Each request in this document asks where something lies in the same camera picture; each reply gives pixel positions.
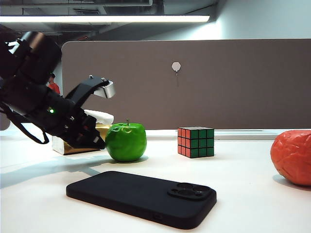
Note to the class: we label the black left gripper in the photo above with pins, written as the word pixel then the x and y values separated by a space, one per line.
pixel 73 128

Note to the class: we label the green apple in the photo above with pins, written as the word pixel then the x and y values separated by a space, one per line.
pixel 127 143

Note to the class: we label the orange round fruit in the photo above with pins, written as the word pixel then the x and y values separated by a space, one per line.
pixel 294 157

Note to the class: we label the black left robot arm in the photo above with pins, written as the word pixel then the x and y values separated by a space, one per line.
pixel 31 72

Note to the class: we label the Rubik's cube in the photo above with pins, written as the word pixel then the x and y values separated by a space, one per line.
pixel 198 143

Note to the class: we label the white tissue sheet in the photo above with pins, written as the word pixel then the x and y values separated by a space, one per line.
pixel 104 117

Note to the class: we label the gold tissue pack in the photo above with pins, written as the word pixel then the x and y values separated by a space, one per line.
pixel 58 146

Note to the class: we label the person in red shirt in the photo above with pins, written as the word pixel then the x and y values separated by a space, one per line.
pixel 54 87

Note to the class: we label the black smartphone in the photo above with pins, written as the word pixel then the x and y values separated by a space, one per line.
pixel 136 196

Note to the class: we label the narrow brown desk partition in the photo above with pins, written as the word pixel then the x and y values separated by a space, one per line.
pixel 3 124

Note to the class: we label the long ceiling light strip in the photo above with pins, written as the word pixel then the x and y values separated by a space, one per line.
pixel 109 19

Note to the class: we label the wide brown desk partition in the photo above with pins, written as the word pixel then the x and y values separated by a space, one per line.
pixel 218 97

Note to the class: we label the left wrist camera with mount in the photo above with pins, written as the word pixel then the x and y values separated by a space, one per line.
pixel 107 91

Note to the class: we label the white wall hook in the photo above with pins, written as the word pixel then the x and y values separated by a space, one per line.
pixel 176 66

